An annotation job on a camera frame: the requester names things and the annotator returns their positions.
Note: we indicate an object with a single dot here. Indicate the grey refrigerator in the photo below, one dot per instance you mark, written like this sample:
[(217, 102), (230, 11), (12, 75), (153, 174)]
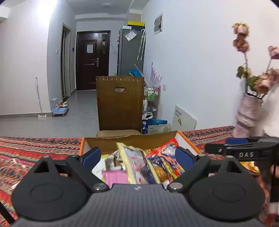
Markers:
[(128, 52)]

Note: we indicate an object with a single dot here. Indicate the metal storage rack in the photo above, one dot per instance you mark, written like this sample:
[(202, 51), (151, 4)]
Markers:
[(151, 102)]

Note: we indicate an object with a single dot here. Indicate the patterned red tablecloth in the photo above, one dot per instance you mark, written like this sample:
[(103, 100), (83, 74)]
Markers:
[(37, 188)]

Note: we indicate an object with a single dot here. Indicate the orange cardboard snack box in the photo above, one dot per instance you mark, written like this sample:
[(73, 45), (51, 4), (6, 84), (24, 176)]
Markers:
[(142, 141)]

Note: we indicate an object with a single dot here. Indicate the brown wooden chair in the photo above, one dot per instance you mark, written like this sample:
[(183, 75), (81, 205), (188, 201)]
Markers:
[(119, 105)]

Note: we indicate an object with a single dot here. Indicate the pink ribbed vase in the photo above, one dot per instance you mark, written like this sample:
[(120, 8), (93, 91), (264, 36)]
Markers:
[(246, 116)]

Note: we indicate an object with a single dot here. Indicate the yellow green seed packet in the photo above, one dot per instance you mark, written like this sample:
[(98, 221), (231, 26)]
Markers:
[(133, 160)]

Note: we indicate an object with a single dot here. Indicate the dried pink roses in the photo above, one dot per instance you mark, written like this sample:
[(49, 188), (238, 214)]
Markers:
[(259, 72)]

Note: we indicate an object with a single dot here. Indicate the white board against wall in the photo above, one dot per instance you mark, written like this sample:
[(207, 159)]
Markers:
[(182, 121)]

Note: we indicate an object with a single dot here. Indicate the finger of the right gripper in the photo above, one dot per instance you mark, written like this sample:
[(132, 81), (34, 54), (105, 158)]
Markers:
[(245, 140), (219, 149)]

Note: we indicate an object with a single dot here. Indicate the colourful red chip bag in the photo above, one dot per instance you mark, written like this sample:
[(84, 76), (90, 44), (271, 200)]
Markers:
[(164, 163)]

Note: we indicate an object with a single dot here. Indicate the pink snack packet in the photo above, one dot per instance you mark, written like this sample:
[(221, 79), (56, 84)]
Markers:
[(114, 177)]

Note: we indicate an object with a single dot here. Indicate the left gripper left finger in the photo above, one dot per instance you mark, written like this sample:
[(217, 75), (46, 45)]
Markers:
[(81, 168)]

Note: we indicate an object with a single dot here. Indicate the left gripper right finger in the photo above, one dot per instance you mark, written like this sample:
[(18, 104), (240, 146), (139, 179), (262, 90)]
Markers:
[(194, 166)]

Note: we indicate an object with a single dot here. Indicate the dark entrance door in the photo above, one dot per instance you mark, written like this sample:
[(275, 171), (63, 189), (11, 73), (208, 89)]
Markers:
[(92, 58)]

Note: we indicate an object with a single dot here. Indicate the blue pet feeder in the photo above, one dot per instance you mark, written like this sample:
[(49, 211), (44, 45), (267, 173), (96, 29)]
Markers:
[(59, 109)]

